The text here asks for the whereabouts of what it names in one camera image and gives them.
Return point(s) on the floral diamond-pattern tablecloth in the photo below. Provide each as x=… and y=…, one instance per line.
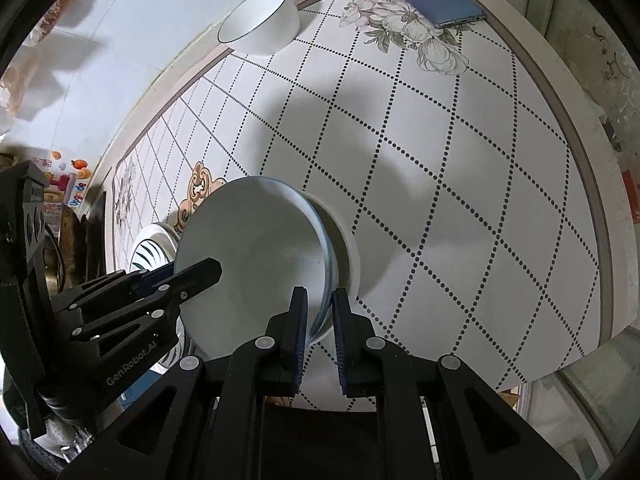
x=425, y=160

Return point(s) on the white plate with dark stripes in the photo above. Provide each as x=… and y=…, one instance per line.
x=150, y=252

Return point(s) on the colourful lettering wall sticker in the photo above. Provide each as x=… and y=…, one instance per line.
x=65, y=187

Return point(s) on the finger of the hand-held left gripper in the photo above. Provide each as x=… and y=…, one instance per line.
x=155, y=282
x=197, y=272

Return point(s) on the white bowl with dark rim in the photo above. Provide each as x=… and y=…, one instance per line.
x=270, y=30

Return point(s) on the white bowl with blue dots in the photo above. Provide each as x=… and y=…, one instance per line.
x=250, y=240

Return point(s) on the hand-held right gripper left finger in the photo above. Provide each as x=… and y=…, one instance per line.
x=299, y=340

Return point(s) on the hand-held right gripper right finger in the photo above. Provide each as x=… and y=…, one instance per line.
x=341, y=345

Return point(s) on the orange fruit wall sticker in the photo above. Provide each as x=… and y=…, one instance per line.
x=84, y=174
x=78, y=163

